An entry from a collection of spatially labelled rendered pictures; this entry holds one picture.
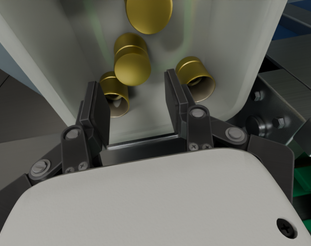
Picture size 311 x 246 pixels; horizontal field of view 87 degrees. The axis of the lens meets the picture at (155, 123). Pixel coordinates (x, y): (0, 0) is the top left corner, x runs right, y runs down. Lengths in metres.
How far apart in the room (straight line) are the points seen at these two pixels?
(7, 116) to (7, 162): 0.55
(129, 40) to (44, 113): 0.64
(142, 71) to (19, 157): 0.24
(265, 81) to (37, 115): 0.74
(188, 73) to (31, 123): 0.67
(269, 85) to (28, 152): 0.33
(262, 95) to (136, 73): 0.13
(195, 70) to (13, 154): 0.30
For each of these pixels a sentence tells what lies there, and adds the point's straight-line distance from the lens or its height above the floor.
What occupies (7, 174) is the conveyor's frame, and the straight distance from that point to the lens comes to 0.32.
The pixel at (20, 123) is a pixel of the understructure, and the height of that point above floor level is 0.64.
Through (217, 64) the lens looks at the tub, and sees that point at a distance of 0.20.
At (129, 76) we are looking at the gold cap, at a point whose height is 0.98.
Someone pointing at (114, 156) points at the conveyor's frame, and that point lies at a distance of 0.25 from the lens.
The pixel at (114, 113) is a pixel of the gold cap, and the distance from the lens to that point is 0.20.
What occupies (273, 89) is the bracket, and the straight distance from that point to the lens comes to 0.19.
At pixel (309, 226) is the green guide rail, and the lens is 0.26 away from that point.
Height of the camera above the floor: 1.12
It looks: 41 degrees down
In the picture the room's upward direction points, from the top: 169 degrees clockwise
